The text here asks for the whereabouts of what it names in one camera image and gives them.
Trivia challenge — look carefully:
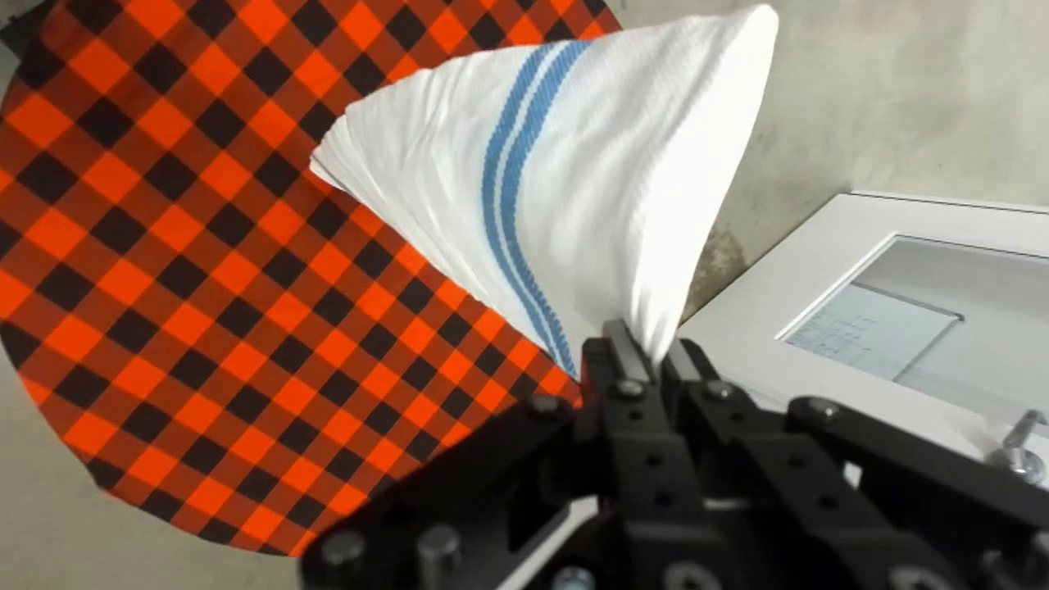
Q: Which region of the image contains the red black plaid tablecloth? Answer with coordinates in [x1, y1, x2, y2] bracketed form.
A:
[0, 0, 627, 560]

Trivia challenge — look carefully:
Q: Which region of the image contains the white framed box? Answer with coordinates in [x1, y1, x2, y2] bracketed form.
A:
[672, 189, 1049, 462]

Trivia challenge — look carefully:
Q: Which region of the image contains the white towel with blue stripes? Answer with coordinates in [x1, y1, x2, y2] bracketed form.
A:
[309, 0, 783, 380]

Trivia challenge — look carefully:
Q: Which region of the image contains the silver door handle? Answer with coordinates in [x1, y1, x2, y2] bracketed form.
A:
[992, 406, 1049, 480]

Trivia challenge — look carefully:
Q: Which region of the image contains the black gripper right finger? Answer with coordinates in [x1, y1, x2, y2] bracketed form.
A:
[663, 336, 1049, 590]

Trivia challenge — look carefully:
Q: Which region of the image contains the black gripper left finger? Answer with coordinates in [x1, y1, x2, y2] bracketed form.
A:
[297, 317, 701, 590]

